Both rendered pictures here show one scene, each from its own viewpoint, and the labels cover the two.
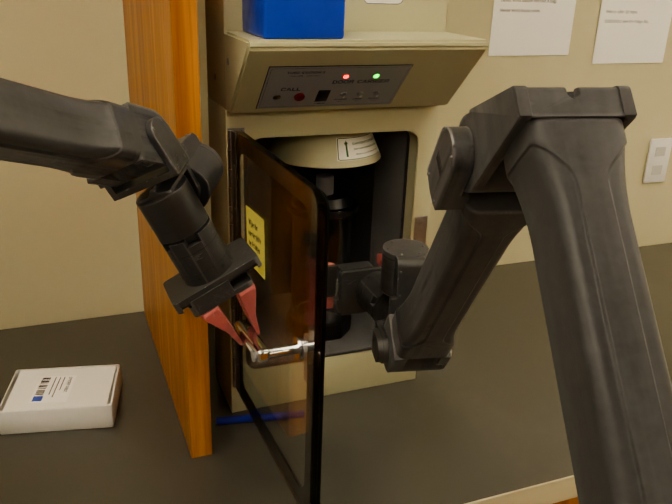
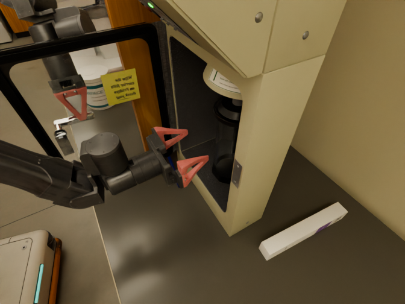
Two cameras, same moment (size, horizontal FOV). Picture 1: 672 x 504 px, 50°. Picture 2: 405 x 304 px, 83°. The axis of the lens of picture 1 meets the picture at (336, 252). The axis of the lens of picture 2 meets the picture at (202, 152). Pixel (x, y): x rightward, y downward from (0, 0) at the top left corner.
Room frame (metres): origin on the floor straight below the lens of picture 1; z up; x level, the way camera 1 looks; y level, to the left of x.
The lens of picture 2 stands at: (0.96, -0.39, 1.55)
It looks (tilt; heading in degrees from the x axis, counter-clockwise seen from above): 47 degrees down; 82
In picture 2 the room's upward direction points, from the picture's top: straight up
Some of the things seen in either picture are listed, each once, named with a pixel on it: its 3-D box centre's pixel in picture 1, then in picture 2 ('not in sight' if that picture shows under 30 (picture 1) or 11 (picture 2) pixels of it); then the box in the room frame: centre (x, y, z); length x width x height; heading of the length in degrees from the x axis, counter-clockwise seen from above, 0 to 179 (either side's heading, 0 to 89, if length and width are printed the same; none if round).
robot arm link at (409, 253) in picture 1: (405, 301); (96, 167); (0.80, -0.09, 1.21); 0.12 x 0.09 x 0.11; 9
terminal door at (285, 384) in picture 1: (271, 314); (109, 122); (0.80, 0.08, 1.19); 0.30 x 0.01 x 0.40; 24
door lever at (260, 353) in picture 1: (266, 339); not in sight; (0.72, 0.07, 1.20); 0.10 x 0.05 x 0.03; 24
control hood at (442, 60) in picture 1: (356, 75); (160, 0); (0.96, -0.02, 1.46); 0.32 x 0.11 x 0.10; 112
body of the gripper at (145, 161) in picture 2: (380, 295); (148, 164); (0.89, -0.06, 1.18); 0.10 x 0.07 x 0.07; 112
